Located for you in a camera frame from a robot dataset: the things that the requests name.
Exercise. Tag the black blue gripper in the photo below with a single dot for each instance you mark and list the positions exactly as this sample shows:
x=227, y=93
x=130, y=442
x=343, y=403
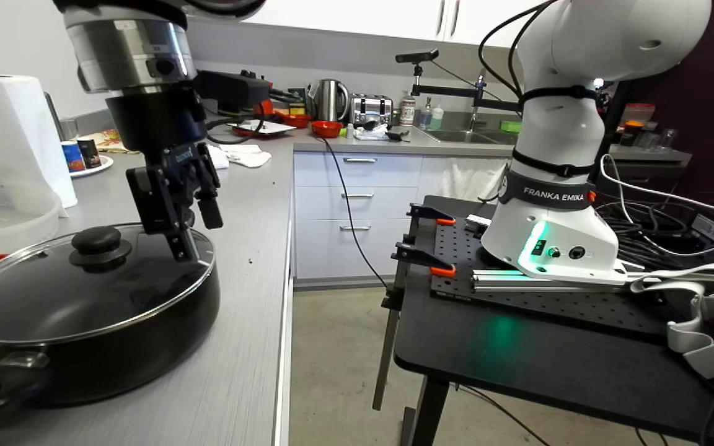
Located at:
x=160, y=126

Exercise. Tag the glass lid with black knob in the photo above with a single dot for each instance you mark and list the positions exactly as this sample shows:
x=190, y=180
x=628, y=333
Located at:
x=98, y=245

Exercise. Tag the black cooking pot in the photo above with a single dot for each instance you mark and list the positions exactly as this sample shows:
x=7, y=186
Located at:
x=125, y=356

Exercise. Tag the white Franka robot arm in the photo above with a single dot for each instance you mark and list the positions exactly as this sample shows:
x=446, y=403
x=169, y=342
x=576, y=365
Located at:
x=557, y=224

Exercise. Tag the red moka pot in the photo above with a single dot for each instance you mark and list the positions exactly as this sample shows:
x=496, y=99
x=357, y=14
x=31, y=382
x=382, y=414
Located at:
x=266, y=107

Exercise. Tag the flat white red-striped towel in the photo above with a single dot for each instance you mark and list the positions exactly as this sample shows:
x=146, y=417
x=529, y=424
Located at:
x=217, y=156

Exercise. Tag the crumpled white red-striped towel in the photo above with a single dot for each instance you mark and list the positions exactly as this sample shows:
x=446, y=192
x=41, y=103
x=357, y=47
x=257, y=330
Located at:
x=248, y=155

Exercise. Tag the small white plate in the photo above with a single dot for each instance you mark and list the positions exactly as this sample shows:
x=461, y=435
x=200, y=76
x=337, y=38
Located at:
x=103, y=167

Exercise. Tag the yellow printed cloth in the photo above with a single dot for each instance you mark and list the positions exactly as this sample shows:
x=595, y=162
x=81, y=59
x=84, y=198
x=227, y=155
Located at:
x=110, y=136

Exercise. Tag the red-rimmed white plate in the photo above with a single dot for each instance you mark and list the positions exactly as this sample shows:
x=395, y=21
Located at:
x=262, y=126

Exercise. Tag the dark red can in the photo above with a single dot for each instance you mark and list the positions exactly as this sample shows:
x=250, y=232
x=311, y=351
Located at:
x=89, y=151

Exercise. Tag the blue can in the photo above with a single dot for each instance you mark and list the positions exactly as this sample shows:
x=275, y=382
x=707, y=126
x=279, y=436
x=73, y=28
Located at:
x=73, y=156

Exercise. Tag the green canister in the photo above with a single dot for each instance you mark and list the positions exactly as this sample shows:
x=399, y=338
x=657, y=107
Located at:
x=296, y=99

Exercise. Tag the red bowl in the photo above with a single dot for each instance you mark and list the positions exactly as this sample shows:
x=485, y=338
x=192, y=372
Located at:
x=325, y=130

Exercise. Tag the steel kettle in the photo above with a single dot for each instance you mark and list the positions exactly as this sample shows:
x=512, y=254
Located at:
x=330, y=99

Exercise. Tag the white plastic container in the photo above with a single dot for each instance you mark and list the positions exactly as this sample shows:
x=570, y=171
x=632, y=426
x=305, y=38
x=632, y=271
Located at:
x=17, y=139

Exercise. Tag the steel toaster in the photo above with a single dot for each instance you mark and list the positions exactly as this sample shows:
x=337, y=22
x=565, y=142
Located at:
x=372, y=110

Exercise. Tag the white drawer cabinet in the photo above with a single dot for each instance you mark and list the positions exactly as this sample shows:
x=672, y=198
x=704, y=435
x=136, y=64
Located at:
x=421, y=224

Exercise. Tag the small clear bottle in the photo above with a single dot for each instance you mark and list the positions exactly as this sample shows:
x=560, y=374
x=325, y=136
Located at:
x=410, y=110

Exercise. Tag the small white gray block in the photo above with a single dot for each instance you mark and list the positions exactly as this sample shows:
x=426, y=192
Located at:
x=476, y=220

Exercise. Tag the steel sink faucet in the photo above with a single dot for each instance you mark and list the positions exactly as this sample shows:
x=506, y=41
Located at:
x=480, y=103

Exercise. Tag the green sponge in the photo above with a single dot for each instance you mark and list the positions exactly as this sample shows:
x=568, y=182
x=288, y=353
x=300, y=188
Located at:
x=508, y=126

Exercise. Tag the black breadboard table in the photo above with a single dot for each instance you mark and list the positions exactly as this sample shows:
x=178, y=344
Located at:
x=539, y=348

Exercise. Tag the gray plastic device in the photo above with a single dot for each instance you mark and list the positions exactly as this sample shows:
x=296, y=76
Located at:
x=713, y=348

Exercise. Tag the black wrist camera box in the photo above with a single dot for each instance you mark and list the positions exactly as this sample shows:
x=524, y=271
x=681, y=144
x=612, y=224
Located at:
x=228, y=89

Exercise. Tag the white wall cabinets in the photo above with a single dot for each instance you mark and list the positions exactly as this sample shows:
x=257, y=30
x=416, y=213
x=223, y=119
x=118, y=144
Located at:
x=357, y=15

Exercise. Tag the aluminium rail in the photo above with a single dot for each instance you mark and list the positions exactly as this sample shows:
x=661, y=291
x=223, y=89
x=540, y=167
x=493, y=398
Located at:
x=539, y=280

